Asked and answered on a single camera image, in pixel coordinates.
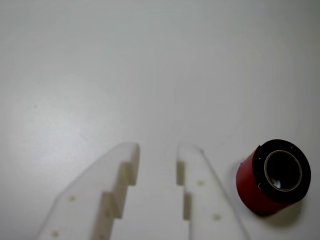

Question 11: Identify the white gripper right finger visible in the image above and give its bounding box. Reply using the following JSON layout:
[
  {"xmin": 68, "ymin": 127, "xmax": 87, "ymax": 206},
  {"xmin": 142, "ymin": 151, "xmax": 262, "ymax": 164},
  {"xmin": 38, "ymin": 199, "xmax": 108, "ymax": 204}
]
[{"xmin": 175, "ymin": 142, "xmax": 251, "ymax": 240}]

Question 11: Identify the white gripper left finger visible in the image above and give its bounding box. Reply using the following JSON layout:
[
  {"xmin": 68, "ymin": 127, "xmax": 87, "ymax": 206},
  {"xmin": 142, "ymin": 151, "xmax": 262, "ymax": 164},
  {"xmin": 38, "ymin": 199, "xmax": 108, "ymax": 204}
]
[{"xmin": 36, "ymin": 141, "xmax": 141, "ymax": 240}]

